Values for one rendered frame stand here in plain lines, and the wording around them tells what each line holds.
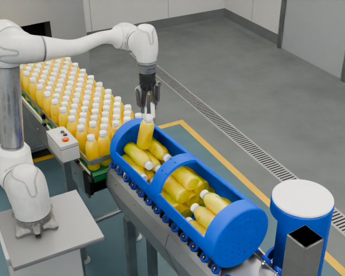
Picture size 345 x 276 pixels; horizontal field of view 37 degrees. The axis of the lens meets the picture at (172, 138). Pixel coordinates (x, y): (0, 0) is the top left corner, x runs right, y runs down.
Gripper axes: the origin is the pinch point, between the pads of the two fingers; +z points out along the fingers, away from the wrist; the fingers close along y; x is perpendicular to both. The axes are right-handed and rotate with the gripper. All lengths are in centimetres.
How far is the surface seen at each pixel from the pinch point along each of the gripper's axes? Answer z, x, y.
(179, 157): 11.7, -25.5, 0.9
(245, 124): 135, 145, 187
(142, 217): 49, -13, -13
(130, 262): 104, 13, -9
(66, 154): 31, 33, -31
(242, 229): 21, -70, 1
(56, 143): 26, 39, -34
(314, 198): 31, -62, 50
